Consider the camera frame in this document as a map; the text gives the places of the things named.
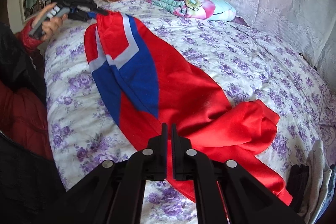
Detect person's left hand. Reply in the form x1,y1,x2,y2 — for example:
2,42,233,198
40,2,69,41

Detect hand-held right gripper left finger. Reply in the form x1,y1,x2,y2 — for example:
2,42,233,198
66,123,168,224

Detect black cloth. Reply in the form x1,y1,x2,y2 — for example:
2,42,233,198
287,164,311,212

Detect white grey cloth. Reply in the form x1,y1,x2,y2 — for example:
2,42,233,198
299,139,332,217

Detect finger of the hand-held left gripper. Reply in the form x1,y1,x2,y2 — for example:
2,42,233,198
77,0,110,16
69,9,96,22

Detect purple pillow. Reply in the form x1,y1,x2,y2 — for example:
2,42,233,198
233,16,251,28

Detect person's red black jacket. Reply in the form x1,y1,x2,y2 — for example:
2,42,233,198
0,22,67,224

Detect person's left forearm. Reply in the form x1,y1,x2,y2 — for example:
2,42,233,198
14,17,47,52

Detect red blue white pants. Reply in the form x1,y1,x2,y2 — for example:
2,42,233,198
84,11,293,207

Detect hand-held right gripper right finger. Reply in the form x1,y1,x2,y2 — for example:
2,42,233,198
171,123,305,224

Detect purple floral bed sheet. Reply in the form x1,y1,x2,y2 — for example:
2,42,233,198
43,0,336,224

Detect folded floral blanket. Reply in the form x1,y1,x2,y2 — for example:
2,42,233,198
146,0,237,22

